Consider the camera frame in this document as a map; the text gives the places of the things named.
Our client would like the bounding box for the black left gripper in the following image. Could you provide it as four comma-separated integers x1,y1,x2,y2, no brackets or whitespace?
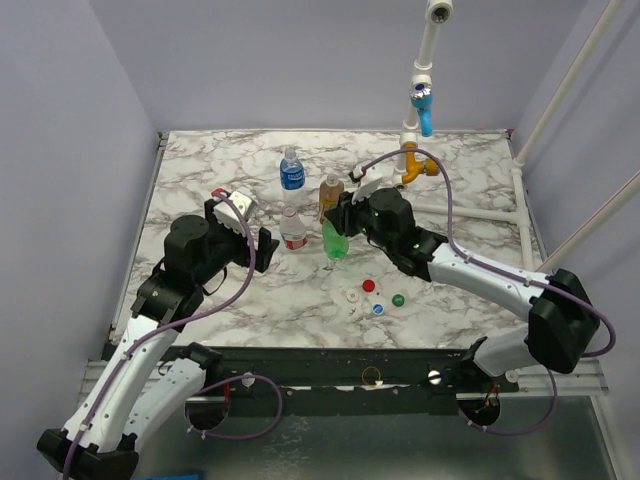
195,199,280,286

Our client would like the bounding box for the gold red label bottle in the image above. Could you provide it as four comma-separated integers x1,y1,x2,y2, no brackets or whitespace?
319,174,344,223

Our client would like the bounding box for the green plastic bottle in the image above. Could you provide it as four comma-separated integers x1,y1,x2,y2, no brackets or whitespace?
322,220,349,260

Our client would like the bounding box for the clear bottle red cap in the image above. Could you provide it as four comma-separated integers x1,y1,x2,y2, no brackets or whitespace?
279,205,308,251

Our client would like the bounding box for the blue label Pocari bottle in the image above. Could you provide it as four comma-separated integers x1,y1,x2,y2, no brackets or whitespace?
279,147,306,206

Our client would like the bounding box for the white bottle cap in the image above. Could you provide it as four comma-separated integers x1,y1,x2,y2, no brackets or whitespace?
346,290,360,303

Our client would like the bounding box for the white blue Pocari cap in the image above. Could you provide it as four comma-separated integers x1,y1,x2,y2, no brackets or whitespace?
372,303,385,316

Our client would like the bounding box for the green bottle cap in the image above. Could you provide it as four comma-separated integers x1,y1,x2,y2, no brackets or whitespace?
392,294,405,307

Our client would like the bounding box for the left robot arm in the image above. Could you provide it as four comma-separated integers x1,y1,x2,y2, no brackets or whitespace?
37,189,279,479

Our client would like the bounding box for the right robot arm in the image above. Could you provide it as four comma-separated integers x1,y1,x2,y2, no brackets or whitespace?
326,188,600,392

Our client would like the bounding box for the orange pipe valve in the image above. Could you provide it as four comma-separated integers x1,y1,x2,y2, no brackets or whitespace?
401,142,440,185

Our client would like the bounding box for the blue pipe valve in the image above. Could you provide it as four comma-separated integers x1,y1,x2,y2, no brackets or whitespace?
406,82,433,137

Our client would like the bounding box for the white diagonal pole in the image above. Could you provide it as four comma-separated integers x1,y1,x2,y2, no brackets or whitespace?
513,0,622,170

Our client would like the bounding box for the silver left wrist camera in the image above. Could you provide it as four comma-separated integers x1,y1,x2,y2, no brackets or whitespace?
211,188,257,234

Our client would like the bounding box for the black mounting rail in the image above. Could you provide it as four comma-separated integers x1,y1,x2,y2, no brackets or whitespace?
139,344,521,419

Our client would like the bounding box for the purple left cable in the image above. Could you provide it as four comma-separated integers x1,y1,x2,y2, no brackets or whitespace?
62,192,284,480

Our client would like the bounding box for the white PVC pipe frame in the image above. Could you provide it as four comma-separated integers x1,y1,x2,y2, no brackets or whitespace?
392,1,534,270

